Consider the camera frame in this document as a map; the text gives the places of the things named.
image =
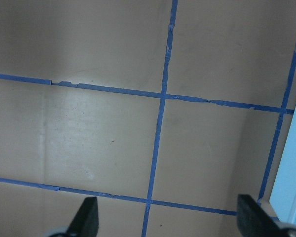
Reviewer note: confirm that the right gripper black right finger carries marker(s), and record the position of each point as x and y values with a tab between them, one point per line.
252	221

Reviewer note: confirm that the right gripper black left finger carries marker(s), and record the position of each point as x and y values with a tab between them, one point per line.
86	221

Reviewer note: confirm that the light blue plastic bin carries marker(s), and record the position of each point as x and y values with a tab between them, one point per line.
283	196

